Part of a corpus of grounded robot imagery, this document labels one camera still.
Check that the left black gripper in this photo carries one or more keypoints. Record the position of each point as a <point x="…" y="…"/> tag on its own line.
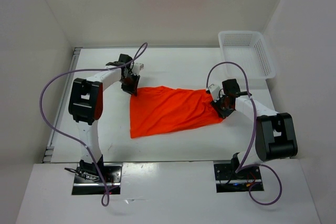
<point x="133" y="89"/>

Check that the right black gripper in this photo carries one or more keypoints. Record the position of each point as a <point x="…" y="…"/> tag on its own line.
<point x="222" y="114"/>

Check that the orange mesh shorts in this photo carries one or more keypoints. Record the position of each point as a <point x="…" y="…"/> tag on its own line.
<point x="162" y="110"/>

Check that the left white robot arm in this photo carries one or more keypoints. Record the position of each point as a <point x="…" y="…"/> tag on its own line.
<point x="86" y="106"/>

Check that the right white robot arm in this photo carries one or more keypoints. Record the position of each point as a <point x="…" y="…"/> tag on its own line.
<point x="273" y="136"/>

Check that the white plastic basket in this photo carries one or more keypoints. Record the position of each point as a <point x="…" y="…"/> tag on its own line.
<point x="247" y="49"/>

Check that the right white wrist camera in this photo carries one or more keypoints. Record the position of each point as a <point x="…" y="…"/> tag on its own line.
<point x="215" y="91"/>

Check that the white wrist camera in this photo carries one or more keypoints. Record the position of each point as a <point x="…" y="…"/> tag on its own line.
<point x="136" y="68"/>
<point x="215" y="91"/>

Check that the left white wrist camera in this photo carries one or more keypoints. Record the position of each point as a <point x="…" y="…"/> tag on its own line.
<point x="136" y="68"/>

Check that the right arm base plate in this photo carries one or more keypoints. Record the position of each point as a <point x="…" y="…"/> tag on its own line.
<point x="227" y="181"/>

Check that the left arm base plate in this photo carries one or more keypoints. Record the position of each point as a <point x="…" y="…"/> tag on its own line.
<point x="88" y="184"/>

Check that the aluminium table edge rail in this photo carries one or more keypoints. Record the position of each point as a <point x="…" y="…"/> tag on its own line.
<point x="54" y="136"/>

